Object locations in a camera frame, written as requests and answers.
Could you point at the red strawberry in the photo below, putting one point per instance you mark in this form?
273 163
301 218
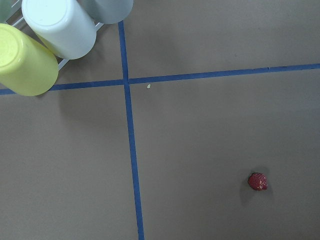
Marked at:
258 181

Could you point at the grey plastic cup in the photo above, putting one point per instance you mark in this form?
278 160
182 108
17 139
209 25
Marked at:
108 11

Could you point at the white plastic cup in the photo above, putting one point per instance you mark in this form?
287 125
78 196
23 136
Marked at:
60 27

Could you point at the yellow plastic cup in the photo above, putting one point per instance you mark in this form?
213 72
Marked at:
26 67

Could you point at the green plastic cup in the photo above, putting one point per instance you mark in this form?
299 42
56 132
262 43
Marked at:
5 10

